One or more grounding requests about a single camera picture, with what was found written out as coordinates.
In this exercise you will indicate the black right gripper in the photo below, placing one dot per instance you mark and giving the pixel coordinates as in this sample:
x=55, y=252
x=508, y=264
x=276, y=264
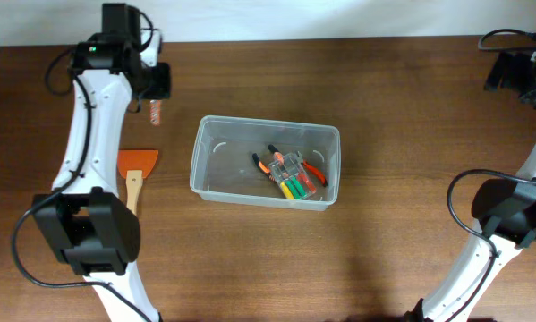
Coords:
x=516, y=65

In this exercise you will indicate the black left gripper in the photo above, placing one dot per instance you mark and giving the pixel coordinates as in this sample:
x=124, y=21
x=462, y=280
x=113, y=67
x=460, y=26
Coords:
x=164, y=87

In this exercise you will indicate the red socket rail with sockets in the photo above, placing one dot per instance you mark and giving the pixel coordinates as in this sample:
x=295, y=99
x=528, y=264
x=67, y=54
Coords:
x=155, y=112

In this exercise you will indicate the black orange long-nose pliers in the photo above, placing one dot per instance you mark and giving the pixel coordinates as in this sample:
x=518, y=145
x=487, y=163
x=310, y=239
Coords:
x=264, y=169

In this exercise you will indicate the clear case coloured screwdrivers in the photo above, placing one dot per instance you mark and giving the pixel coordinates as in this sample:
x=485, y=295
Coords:
x=290, y=176

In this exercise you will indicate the red handled cutting pliers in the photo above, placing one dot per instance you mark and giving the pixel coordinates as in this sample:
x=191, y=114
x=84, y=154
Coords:
x=312, y=169

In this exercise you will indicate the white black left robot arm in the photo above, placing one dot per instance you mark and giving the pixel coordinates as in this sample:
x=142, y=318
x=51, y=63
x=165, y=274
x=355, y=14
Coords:
x=84, y=222

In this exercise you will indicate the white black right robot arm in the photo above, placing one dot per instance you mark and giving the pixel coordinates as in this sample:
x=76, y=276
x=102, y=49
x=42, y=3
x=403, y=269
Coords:
x=503, y=208

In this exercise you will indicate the clear plastic container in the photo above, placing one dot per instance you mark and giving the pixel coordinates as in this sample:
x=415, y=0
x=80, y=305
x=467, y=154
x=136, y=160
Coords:
x=223, y=169

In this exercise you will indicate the orange scraper wooden handle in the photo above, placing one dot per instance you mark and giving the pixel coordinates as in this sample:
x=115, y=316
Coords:
x=135, y=165

